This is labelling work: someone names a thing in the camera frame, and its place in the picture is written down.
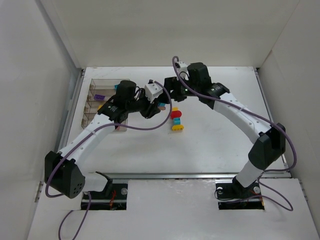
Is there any red rounded lego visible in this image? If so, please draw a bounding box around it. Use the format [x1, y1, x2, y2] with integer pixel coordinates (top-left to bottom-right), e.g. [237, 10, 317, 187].
[170, 110, 182, 119]

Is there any yellow lego plate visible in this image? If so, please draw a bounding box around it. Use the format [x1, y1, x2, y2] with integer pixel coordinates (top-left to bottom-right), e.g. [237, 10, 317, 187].
[171, 124, 185, 131]

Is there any purple lego plate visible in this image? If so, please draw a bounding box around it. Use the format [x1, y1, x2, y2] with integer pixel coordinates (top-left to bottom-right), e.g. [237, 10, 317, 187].
[93, 94, 106, 101]

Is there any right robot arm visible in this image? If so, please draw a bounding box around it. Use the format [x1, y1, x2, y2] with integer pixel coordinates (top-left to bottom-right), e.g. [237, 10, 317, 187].
[164, 61, 286, 197]

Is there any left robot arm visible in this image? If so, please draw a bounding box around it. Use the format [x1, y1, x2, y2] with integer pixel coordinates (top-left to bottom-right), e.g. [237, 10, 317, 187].
[44, 80, 171, 199]

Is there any clear bin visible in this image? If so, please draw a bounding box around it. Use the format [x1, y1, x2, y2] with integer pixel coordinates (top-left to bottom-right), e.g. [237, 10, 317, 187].
[83, 100, 106, 114]
[81, 112, 127, 132]
[89, 78, 121, 90]
[87, 89, 116, 102]

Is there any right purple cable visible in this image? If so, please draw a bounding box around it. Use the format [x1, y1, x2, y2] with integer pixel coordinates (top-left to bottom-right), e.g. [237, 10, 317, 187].
[171, 55, 298, 211]

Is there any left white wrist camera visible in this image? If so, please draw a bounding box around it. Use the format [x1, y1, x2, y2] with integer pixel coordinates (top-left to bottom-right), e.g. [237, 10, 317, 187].
[144, 82, 163, 103]

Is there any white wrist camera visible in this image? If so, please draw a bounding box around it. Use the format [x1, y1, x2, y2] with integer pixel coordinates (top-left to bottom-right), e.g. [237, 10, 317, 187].
[144, 82, 163, 103]
[174, 61, 188, 74]

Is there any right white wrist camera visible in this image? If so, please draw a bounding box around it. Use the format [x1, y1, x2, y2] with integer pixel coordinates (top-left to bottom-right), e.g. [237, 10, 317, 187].
[174, 61, 188, 74]

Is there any aluminium rail front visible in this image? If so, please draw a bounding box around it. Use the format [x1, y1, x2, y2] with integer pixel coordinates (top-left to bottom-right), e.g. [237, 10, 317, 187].
[49, 172, 293, 180]

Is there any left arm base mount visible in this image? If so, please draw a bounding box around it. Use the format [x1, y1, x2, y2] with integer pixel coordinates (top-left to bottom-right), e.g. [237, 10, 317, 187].
[80, 171, 128, 211]

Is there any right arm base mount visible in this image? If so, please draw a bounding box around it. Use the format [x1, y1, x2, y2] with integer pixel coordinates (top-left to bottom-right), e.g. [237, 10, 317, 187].
[214, 182, 265, 211]

